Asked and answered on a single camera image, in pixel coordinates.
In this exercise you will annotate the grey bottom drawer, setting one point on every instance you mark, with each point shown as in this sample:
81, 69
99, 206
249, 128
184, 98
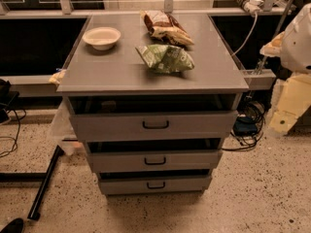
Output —
154, 181

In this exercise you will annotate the grey drawer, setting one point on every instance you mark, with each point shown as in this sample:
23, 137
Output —
110, 127
154, 181
157, 155

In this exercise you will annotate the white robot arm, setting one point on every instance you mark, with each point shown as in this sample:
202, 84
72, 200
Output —
293, 47

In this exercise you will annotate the grey drawer cabinet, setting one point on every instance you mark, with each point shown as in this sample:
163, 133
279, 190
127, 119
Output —
117, 81

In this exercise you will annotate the grey top drawer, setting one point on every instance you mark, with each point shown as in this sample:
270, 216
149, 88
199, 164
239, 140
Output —
110, 127

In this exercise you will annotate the grey middle drawer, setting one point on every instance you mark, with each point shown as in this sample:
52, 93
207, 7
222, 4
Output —
157, 155

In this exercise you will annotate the green chip bag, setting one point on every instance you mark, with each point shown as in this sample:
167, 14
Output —
165, 59

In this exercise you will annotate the brown chip bag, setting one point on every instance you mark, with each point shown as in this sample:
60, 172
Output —
166, 28

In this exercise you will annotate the blue box on floor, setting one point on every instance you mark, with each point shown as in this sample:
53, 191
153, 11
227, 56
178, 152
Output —
244, 126

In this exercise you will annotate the white paper bowl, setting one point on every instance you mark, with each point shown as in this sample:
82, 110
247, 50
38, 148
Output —
102, 38

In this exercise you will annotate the white power strip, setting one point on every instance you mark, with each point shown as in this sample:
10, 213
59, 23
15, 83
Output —
251, 7

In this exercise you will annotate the black table leg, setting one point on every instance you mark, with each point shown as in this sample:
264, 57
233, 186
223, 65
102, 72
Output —
42, 178

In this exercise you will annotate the metal rod stand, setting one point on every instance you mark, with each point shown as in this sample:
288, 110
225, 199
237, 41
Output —
275, 29

